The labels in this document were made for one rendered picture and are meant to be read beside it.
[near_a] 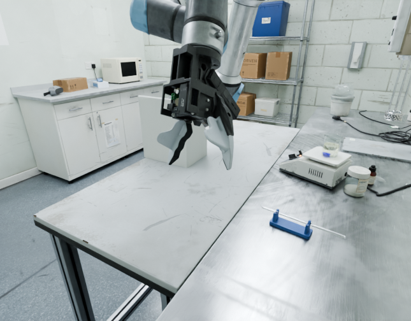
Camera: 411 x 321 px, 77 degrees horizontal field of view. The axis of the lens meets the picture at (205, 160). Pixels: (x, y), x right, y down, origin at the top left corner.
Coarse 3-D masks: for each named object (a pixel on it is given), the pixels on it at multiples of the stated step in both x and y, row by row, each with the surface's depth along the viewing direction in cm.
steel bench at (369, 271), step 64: (320, 128) 145; (384, 128) 145; (256, 192) 81; (320, 192) 81; (256, 256) 56; (320, 256) 56; (384, 256) 56; (192, 320) 43; (256, 320) 43; (320, 320) 43; (384, 320) 43
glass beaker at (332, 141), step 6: (324, 138) 83; (330, 138) 81; (336, 138) 80; (324, 144) 83; (330, 144) 82; (336, 144) 81; (324, 150) 83; (330, 150) 82; (336, 150) 82; (324, 156) 84; (330, 156) 83; (336, 156) 83
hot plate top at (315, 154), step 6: (312, 150) 90; (318, 150) 90; (306, 156) 85; (312, 156) 85; (318, 156) 85; (342, 156) 85; (348, 156) 85; (324, 162) 81; (330, 162) 80; (336, 162) 80; (342, 162) 81
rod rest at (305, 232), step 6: (276, 210) 66; (276, 216) 65; (270, 222) 66; (276, 222) 65; (282, 222) 65; (288, 222) 65; (282, 228) 64; (288, 228) 63; (294, 228) 63; (300, 228) 63; (306, 228) 60; (300, 234) 61; (306, 234) 61
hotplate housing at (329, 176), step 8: (296, 160) 88; (304, 160) 86; (312, 160) 86; (280, 168) 94; (288, 168) 91; (296, 168) 89; (304, 168) 87; (312, 168) 84; (320, 168) 82; (328, 168) 81; (336, 168) 80; (344, 168) 83; (304, 176) 88; (312, 176) 85; (320, 176) 83; (328, 176) 81; (336, 176) 80; (344, 176) 86; (320, 184) 84; (328, 184) 82; (336, 184) 84
